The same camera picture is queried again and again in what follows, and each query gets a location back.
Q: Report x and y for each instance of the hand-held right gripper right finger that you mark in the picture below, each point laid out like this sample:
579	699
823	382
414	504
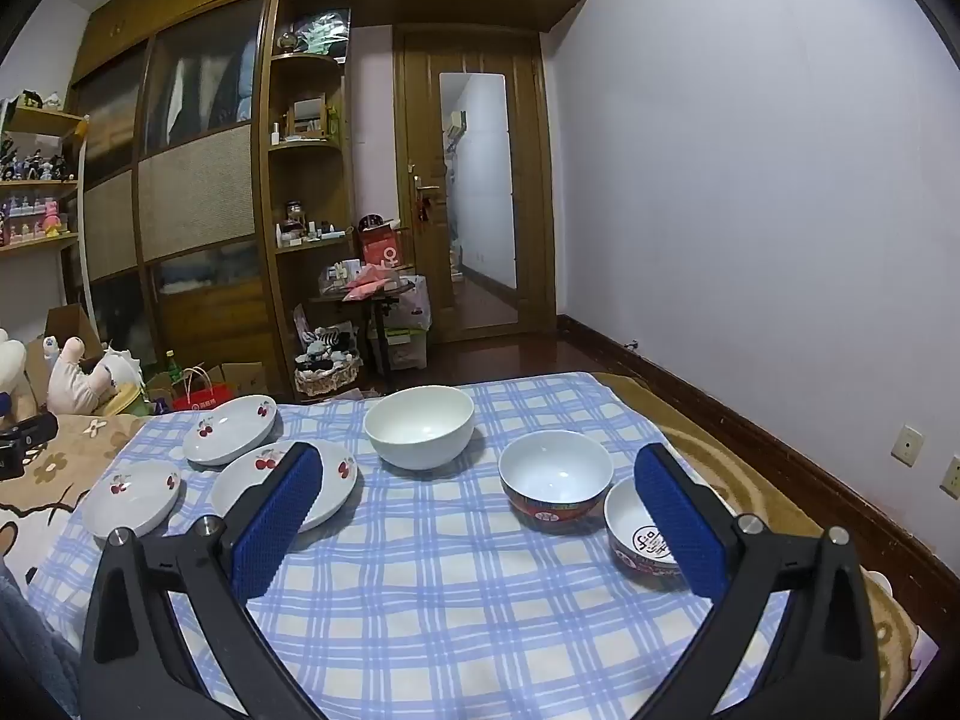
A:
679	529

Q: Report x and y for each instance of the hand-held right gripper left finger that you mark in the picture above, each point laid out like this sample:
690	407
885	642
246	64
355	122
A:
277	525

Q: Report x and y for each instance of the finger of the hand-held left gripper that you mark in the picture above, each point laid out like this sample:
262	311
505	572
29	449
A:
26	431

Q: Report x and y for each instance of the white cherry print plate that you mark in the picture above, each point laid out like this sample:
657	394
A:
334	487
135	506
225	439

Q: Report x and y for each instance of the red patterned bowl plain inside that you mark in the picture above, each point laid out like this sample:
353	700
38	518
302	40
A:
555	469

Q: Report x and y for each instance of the large plain white bowl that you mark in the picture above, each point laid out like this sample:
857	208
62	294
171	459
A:
420	427

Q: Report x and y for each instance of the beige plush toy blue paws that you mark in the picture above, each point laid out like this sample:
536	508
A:
71	382

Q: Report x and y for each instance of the yellow green plush toy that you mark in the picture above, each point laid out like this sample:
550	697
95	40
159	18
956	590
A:
127	399

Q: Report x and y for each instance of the white fluffy plush toy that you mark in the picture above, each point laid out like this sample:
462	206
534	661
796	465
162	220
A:
124	367

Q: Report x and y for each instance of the open cardboard box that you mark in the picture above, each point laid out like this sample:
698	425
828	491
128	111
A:
244	376
71	322

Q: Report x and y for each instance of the dark blue bag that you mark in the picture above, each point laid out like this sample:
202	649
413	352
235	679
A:
161	399

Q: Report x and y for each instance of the red paper shopping bag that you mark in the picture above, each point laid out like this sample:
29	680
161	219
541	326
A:
202	397

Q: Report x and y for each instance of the wicker basket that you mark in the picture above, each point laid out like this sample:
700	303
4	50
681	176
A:
326	382

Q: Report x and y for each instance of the green glass bottle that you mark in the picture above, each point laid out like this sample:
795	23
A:
172	367

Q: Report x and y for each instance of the blue plaid cloth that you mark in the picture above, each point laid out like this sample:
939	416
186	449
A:
450	600

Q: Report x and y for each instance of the striped plush toys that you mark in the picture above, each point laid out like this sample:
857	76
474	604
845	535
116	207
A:
330	341

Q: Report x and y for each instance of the row of pink figurines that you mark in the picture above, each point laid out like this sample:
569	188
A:
37	221

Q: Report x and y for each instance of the white pole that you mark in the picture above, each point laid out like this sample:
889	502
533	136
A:
85	225

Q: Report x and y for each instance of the small black side table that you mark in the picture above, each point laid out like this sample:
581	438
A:
379	330

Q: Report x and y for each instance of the blue-grey fleece cloth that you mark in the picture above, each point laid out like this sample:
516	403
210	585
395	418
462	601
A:
30	652

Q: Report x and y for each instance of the clear plastic storage box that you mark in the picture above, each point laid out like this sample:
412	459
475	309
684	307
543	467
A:
409	330

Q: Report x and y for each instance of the pink packet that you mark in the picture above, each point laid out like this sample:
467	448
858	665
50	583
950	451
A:
367	286

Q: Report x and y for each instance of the pile of small boxes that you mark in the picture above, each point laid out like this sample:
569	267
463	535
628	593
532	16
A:
345	274

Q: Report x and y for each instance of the row of dark figurines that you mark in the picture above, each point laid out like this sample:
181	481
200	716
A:
37	163

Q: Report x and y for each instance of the wooden corner shelf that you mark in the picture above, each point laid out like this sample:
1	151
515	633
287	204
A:
268	255

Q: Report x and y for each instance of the row of cosmetic bottles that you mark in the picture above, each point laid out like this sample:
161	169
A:
315	234

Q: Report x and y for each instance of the red bag with white print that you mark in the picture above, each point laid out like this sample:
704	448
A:
381	249

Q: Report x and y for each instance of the wooden wardrobe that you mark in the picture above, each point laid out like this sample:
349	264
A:
202	187

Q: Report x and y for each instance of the red tassel ornament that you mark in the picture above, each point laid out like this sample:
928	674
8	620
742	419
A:
422	210

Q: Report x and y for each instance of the wooden door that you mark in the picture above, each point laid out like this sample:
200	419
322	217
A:
536	165

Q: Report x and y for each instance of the brass vase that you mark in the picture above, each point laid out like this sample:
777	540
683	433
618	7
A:
286	41

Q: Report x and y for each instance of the white wall socket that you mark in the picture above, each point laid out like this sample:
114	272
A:
907	445
952	476

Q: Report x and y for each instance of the wooden wall shelf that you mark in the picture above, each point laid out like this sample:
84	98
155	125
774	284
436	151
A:
45	118

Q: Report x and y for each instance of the small wooden frame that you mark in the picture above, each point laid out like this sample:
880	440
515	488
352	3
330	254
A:
309	116

